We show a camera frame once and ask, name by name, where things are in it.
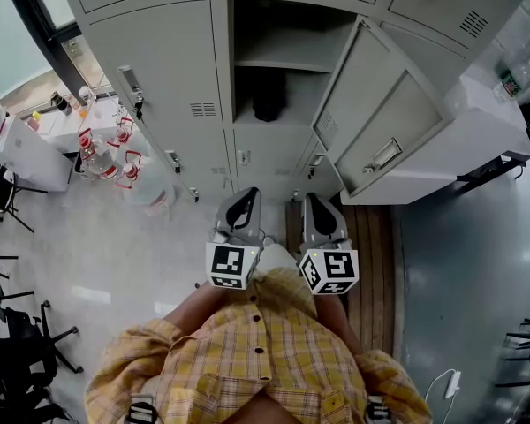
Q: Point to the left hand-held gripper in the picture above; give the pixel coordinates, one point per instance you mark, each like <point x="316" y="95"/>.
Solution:
<point x="229" y="261"/>

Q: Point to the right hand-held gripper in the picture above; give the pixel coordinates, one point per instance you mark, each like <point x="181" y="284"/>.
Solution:
<point x="335" y="267"/>

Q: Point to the black umbrella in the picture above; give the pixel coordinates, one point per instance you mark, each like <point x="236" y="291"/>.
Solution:
<point x="269" y="100"/>

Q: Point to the grey metal locker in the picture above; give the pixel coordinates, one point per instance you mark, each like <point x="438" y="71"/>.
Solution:
<point x="168" y="60"/>

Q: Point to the person's left forearm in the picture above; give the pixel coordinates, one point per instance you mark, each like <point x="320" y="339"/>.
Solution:
<point x="194" y="309"/>

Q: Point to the person's right forearm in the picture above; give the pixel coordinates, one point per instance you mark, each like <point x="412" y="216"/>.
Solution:
<point x="338" y="325"/>

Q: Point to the black-headed keys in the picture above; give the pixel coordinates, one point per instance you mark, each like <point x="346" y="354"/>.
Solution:
<point x="138" y="106"/>

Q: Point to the brown wooden slat mat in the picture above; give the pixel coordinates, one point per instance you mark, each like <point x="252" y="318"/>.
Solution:
<point x="373" y="245"/>

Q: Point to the white trousers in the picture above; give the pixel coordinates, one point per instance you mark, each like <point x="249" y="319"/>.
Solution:
<point x="278" y="259"/>

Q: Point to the yellow plaid shirt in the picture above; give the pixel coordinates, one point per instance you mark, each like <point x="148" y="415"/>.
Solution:
<point x="256" y="360"/>

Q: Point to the large white box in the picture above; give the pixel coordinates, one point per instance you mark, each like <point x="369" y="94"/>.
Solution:
<point x="428" y="170"/>

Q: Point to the black harness buckle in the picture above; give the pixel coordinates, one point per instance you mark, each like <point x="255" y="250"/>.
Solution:
<point x="140" y="411"/>
<point x="377" y="411"/>

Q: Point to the white table black legs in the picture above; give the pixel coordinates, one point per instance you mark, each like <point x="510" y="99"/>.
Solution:
<point x="490" y="171"/>

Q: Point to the black metal rack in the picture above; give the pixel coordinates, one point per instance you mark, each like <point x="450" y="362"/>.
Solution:
<point x="527" y="347"/>

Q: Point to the clear drinking cup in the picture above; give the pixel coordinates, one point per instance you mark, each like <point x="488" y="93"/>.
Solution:
<point x="87" y="95"/>

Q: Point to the white water dispenser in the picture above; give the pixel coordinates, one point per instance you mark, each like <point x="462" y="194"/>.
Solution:
<point x="31" y="157"/>

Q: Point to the black office chair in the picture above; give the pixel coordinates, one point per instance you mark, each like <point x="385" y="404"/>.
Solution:
<point x="22" y="351"/>

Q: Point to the black thermos flask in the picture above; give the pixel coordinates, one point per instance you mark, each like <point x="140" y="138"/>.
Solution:
<point x="62" y="103"/>

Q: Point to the black folding chair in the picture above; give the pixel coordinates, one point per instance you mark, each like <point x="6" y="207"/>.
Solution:
<point x="4" y="192"/>

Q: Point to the small pink bottle yellow cap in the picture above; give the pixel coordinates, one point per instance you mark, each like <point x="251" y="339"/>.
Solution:
<point x="34" y="122"/>

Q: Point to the clear plastic bottle green label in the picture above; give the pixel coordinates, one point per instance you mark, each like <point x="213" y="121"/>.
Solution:
<point x="514" y="80"/>

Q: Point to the black window frame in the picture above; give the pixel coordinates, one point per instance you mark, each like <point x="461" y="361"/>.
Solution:
<point x="57" y="29"/>

